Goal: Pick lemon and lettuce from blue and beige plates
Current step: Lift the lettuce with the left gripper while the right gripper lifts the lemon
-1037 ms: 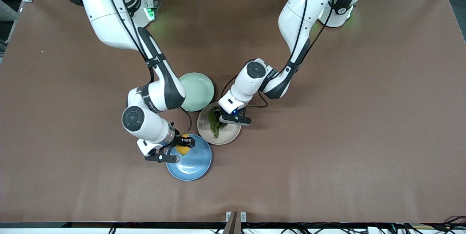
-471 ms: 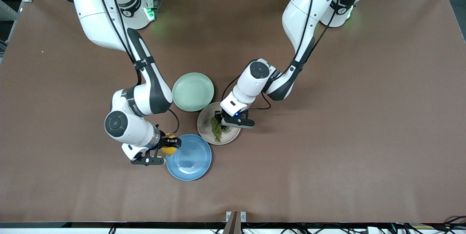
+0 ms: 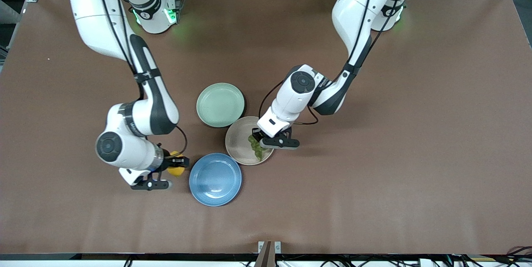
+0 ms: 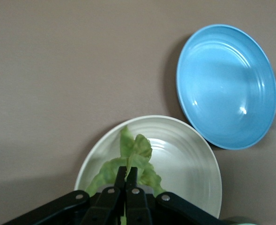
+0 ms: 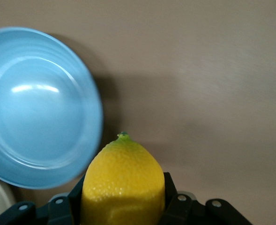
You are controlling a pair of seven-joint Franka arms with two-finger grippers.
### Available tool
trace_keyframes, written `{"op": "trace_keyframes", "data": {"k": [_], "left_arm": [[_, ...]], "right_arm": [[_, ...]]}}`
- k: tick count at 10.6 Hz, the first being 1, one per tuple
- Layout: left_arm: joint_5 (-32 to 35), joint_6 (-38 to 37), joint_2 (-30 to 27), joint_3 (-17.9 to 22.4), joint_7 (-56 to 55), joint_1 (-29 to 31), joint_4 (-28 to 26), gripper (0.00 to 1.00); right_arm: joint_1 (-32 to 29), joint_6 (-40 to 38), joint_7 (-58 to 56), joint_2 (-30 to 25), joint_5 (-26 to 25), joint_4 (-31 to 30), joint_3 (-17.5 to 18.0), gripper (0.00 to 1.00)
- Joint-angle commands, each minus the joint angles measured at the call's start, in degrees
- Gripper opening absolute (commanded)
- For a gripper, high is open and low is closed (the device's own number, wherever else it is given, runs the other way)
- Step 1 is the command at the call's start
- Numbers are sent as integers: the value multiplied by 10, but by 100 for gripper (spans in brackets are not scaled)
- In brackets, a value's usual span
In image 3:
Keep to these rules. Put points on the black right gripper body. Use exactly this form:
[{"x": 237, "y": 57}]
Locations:
[{"x": 169, "y": 162}]

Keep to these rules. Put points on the yellow lemon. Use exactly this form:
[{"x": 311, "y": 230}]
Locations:
[{"x": 176, "y": 172}]

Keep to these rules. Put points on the green lettuce leaf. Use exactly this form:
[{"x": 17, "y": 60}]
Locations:
[{"x": 258, "y": 153}]

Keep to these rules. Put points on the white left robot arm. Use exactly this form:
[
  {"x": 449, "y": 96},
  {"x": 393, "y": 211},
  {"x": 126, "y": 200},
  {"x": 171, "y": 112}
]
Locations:
[{"x": 353, "y": 13}]

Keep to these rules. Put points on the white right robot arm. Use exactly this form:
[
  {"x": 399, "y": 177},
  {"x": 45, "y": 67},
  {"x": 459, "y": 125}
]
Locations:
[{"x": 91, "y": 9}]

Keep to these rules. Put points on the beige plate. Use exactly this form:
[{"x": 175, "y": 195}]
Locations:
[{"x": 239, "y": 142}]

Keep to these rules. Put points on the blue plate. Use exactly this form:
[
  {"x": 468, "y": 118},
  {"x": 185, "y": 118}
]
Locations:
[{"x": 215, "y": 180}]

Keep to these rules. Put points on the light green plate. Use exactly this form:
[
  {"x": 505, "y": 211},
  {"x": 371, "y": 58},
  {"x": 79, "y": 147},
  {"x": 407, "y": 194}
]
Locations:
[{"x": 220, "y": 105}]

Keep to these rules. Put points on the brown table mat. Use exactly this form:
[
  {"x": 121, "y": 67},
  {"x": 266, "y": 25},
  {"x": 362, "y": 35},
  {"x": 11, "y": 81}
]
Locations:
[{"x": 415, "y": 175}]

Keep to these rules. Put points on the metal table edge bracket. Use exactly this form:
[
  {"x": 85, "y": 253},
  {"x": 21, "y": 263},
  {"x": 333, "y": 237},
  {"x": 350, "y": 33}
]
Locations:
[{"x": 269, "y": 254}]

